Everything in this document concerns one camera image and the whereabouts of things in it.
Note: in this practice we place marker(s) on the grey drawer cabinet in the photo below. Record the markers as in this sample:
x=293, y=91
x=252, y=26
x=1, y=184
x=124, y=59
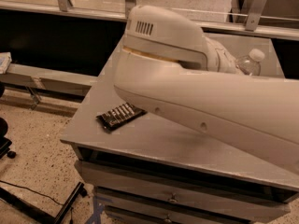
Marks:
x=153, y=170

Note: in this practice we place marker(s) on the metal railing frame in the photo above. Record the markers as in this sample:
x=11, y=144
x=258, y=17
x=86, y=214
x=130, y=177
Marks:
x=212, y=15

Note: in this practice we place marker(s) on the black chair wheel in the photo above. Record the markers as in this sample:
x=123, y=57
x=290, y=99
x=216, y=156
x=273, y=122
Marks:
x=11, y=154

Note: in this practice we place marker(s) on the grey metal bench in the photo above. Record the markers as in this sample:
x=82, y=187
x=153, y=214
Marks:
x=58, y=84

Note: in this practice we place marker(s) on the white box on bench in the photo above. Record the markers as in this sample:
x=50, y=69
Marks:
x=5, y=60

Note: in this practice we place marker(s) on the clear plastic water bottle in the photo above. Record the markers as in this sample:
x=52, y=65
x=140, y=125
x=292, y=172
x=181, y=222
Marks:
x=251, y=64

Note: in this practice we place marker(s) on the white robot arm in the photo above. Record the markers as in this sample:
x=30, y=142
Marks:
x=170, y=68

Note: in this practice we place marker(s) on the black snack bar wrapper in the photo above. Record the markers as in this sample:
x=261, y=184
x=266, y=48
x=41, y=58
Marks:
x=117, y=117

